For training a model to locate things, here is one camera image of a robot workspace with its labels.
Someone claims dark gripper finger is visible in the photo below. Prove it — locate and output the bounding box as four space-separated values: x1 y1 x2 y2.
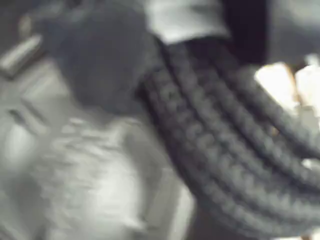
222 0 320 66
39 0 161 119

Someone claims black braided charging cable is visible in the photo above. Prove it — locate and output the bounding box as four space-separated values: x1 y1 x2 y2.
136 0 320 240

